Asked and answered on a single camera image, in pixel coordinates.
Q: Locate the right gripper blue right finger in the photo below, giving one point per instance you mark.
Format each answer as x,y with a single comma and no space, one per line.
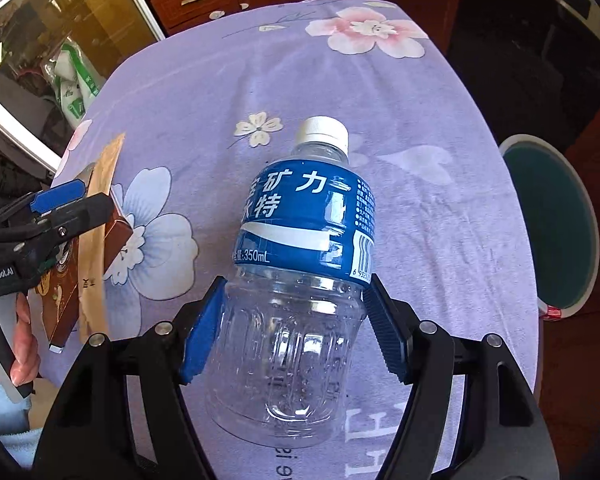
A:
392,337

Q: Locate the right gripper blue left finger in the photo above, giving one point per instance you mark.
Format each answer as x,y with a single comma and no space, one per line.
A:
199,324

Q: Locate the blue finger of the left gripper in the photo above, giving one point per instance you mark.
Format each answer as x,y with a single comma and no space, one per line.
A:
58,196
73,219

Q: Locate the brown paper chopstick sleeve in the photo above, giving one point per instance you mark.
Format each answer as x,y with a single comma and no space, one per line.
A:
92,310

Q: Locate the blue label plastic water bottle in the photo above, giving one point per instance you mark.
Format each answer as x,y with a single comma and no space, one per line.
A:
303,255

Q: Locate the teal trash bin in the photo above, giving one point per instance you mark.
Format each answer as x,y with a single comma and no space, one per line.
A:
560,221

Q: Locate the person's left hand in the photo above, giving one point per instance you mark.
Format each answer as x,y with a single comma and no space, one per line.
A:
27,361

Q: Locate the brown snack wrapper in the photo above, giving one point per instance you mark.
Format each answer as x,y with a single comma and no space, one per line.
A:
73,292

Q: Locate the white green plastic bag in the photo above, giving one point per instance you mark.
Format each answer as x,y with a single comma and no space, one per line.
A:
74,81

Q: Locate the glass sliding door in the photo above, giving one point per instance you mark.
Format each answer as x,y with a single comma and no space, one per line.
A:
107,31

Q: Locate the purple floral tablecloth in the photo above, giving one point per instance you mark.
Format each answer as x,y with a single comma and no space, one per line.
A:
204,111

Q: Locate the built-in black oven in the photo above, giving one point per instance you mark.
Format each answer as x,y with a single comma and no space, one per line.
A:
532,66

